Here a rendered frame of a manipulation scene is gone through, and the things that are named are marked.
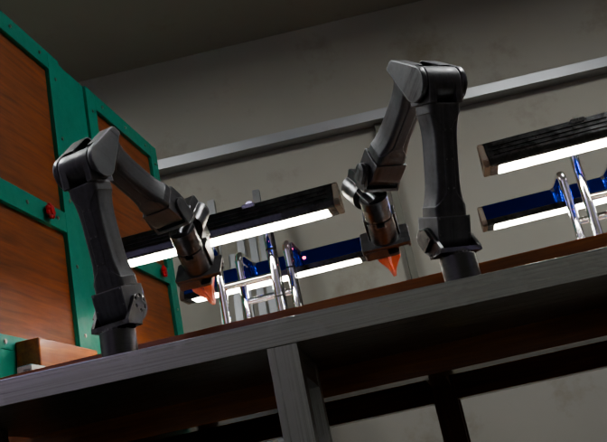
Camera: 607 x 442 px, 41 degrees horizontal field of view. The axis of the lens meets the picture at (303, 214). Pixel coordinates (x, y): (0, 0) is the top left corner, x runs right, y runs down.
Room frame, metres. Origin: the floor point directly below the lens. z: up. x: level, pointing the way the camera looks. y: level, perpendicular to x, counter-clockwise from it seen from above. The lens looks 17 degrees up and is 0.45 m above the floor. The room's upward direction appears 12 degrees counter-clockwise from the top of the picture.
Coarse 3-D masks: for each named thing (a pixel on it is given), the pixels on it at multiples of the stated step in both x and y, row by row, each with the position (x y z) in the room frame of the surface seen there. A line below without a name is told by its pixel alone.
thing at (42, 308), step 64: (0, 64) 1.88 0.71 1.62; (0, 128) 1.85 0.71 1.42; (64, 128) 2.19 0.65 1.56; (128, 128) 2.72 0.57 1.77; (0, 192) 1.80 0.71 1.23; (64, 192) 2.14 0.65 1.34; (0, 256) 1.80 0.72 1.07; (64, 256) 2.13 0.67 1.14; (0, 320) 1.78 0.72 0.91; (64, 320) 2.09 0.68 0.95
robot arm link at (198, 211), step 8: (176, 200) 1.55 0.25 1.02; (192, 200) 1.65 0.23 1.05; (176, 208) 1.55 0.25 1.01; (184, 208) 1.57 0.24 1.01; (192, 208) 1.64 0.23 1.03; (200, 208) 1.66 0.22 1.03; (208, 208) 1.68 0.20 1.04; (184, 216) 1.57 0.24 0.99; (192, 216) 1.60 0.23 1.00; (200, 216) 1.65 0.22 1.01; (208, 216) 1.68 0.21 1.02; (176, 224) 1.59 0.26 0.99; (184, 224) 1.58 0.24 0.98; (200, 224) 1.65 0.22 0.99; (160, 232) 1.60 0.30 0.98; (200, 232) 1.67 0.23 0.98
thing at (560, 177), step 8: (560, 176) 2.20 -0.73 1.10; (600, 176) 2.34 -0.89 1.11; (560, 184) 2.20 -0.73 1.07; (568, 184) 2.20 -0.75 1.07; (568, 192) 2.20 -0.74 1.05; (568, 200) 2.20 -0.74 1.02; (568, 208) 2.20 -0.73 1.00; (576, 216) 2.20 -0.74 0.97; (584, 216) 2.20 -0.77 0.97; (600, 216) 2.19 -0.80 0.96; (576, 224) 2.20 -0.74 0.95; (576, 232) 2.20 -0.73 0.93
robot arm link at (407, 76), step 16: (400, 64) 1.29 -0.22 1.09; (416, 64) 1.27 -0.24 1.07; (432, 64) 1.34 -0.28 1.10; (448, 64) 1.30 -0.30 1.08; (400, 80) 1.30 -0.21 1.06; (416, 80) 1.26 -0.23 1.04; (464, 80) 1.28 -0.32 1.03; (400, 96) 1.34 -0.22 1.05; (416, 96) 1.27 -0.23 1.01; (400, 112) 1.37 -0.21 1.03; (384, 128) 1.42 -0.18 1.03; (400, 128) 1.40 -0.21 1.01; (384, 144) 1.43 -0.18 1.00; (400, 144) 1.43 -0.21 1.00; (368, 160) 1.48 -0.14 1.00; (384, 160) 1.45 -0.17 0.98; (400, 160) 1.47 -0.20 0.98; (384, 176) 1.49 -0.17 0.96; (400, 176) 1.51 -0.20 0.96
